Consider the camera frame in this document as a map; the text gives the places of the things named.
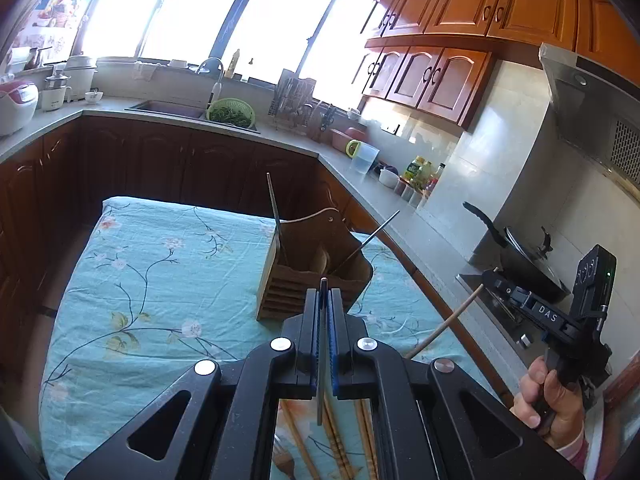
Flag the white cloth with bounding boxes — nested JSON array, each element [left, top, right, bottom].
[[132, 62, 163, 83]]

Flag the grey kitchen countertop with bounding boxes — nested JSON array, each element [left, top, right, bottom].
[[0, 92, 546, 396]]

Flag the pink container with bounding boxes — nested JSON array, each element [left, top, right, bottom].
[[330, 126, 368, 153]]

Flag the wooden utensil holder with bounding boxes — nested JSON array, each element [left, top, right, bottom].
[[256, 207, 374, 322]]

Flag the pink white rice cooker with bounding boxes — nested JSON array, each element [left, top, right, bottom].
[[0, 79, 40, 137]]

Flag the large kitchen window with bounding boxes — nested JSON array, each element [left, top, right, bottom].
[[80, 0, 381, 111]]

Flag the black wok with lid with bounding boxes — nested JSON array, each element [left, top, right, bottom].
[[462, 201, 571, 306]]

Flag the green colander with greens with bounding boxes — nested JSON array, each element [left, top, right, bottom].
[[206, 98, 256, 130]]

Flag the gas stove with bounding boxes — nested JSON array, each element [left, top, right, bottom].
[[455, 272, 551, 361]]

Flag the kitchen sink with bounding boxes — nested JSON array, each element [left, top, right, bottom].
[[125, 100, 208, 121]]

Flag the knife block with scissors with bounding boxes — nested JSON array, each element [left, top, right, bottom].
[[312, 102, 338, 143]]

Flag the clear pitcher green handle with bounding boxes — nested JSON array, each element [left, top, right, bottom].
[[346, 140, 379, 177]]

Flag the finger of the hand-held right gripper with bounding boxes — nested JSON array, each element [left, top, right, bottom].
[[481, 268, 577, 334]]

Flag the teal floral tablecloth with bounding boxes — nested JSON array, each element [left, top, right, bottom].
[[39, 196, 501, 480]]

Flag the wooden chopstick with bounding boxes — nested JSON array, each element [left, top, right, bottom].
[[280, 400, 320, 480], [322, 400, 352, 480], [354, 400, 379, 480], [406, 284, 485, 360]]

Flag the person's right forearm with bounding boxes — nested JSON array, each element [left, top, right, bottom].
[[552, 422, 593, 473]]

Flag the steel range hood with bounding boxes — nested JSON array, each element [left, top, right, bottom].
[[539, 42, 640, 186]]

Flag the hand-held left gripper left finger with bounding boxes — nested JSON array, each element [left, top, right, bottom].
[[65, 287, 321, 480]]

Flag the dark wooden lower cabinets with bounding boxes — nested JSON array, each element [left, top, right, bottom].
[[0, 115, 416, 376]]

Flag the chrome kitchen faucet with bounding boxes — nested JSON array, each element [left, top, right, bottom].
[[196, 57, 226, 111]]

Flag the metal fork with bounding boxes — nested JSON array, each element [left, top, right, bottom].
[[273, 435, 297, 480]]

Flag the metal chopstick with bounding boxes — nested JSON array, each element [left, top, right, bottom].
[[316, 277, 331, 427], [266, 173, 286, 266], [342, 210, 401, 267]]

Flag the dish rack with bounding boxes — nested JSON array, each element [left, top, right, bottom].
[[270, 69, 321, 133]]

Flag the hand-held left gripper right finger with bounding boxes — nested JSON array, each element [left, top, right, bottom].
[[327, 287, 586, 480]]

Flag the yellow oil bottle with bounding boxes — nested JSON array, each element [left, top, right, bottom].
[[402, 156, 431, 191]]

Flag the wall poster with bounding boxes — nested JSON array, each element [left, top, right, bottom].
[[10, 0, 113, 68]]

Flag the person's right hand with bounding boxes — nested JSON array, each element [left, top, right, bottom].
[[510, 355, 586, 448]]

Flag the wooden upper cabinets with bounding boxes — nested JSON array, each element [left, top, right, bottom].
[[360, 0, 640, 133]]

